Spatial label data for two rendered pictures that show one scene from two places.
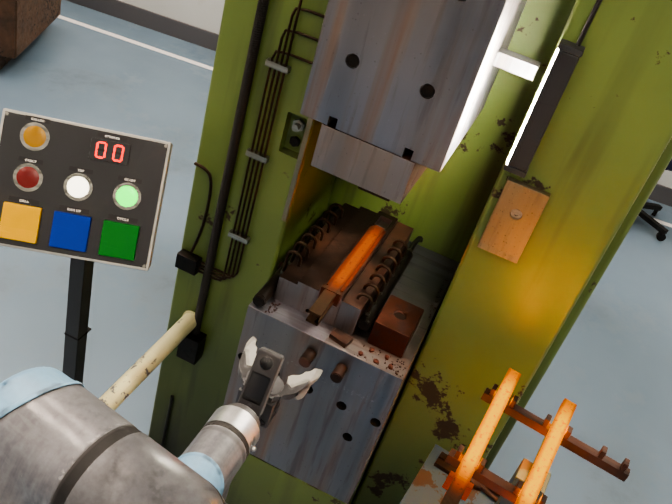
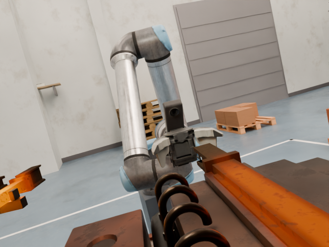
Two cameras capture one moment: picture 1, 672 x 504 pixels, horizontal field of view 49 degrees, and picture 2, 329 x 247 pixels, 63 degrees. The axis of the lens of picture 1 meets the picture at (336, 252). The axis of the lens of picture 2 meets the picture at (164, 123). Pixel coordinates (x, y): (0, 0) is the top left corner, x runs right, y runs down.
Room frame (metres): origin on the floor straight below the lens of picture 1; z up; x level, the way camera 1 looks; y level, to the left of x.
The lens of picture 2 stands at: (1.59, -0.17, 1.11)
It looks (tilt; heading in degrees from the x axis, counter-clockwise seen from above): 6 degrees down; 163
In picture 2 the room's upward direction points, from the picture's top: 14 degrees counter-clockwise
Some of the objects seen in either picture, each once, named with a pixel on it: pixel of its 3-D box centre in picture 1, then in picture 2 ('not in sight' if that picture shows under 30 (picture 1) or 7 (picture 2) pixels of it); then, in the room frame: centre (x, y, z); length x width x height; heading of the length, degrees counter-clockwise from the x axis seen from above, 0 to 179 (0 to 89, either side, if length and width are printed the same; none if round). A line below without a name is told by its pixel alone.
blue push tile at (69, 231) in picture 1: (70, 231); not in sight; (1.21, 0.54, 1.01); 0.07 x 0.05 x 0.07; 103
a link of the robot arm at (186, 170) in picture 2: not in sight; (175, 167); (0.76, 0.08, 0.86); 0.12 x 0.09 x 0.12; 68
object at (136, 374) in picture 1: (145, 365); not in sight; (1.28, 0.36, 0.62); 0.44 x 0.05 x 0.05; 168
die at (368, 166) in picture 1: (392, 130); not in sight; (1.50, -0.04, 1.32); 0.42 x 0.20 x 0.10; 168
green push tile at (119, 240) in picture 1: (119, 240); not in sight; (1.23, 0.45, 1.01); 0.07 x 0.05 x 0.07; 103
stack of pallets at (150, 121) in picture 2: not in sight; (148, 121); (-4.98, 1.44, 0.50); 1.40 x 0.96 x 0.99; 88
